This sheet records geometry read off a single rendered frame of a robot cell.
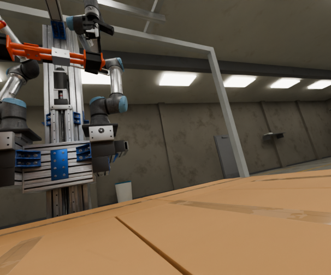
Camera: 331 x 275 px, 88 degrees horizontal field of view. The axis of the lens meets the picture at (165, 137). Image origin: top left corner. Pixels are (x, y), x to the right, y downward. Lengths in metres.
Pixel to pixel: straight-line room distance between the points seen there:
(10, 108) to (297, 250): 1.39
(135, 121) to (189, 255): 7.38
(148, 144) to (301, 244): 7.20
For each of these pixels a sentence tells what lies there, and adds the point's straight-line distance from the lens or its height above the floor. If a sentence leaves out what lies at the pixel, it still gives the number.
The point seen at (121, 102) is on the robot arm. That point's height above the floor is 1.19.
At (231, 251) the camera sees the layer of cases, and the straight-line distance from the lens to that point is 0.22.
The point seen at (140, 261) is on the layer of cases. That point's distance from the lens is 0.24.
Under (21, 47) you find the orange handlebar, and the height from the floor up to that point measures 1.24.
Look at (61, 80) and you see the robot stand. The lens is 1.54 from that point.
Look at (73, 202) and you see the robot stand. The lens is 1.30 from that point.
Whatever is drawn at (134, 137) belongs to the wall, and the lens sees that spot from 7.31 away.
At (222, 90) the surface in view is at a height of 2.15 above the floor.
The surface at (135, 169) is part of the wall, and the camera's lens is 7.07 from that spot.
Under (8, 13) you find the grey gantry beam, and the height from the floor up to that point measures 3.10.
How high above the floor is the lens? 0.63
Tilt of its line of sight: 13 degrees up
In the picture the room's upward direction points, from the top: 10 degrees counter-clockwise
